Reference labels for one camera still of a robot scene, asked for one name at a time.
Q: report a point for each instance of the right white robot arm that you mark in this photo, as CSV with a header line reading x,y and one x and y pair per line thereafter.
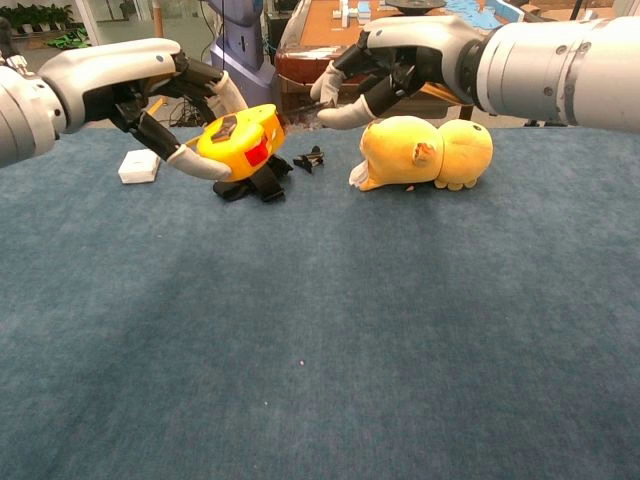
x,y
550,70

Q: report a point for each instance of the white mahjong tile stack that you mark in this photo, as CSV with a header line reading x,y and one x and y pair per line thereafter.
x,y
357,12

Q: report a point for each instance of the white glass door frame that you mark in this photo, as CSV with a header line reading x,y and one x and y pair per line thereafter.
x,y
90,20

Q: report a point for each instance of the yellow plush toy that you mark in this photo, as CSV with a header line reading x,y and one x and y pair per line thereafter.
x,y
400,150

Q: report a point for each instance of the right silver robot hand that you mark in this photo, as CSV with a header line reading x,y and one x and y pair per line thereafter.
x,y
425,35

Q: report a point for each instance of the cardboard box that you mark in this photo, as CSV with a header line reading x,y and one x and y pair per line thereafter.
x,y
550,7

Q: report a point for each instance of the brown mahjong table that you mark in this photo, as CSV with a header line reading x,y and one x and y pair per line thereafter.
x,y
300,70

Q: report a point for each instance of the blue mahjong tile pile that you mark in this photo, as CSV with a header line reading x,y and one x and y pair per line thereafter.
x,y
475,12

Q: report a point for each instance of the small white box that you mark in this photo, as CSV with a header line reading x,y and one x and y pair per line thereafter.
x,y
139,166

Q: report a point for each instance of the black mahjong centre plate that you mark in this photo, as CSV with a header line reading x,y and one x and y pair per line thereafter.
x,y
415,5

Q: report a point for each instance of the small black clip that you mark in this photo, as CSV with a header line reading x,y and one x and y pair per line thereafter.
x,y
309,161

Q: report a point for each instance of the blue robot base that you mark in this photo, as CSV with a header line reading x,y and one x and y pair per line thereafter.
x,y
245,50

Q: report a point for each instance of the green potted plants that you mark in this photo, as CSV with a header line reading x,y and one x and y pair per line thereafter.
x,y
35,17

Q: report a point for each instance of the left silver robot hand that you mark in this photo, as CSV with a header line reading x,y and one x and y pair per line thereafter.
x,y
100,70

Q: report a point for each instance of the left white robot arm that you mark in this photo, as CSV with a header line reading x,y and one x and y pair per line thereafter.
x,y
25,120

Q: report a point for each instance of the wooden pole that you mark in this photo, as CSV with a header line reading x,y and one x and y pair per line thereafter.
x,y
160,20

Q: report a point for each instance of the yellow tape measure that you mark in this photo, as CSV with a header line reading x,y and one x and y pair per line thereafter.
x,y
235,145

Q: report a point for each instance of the green floor cloth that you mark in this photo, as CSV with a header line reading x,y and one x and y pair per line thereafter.
x,y
70,39

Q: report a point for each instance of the blue table carpet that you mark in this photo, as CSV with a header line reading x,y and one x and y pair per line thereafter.
x,y
350,325

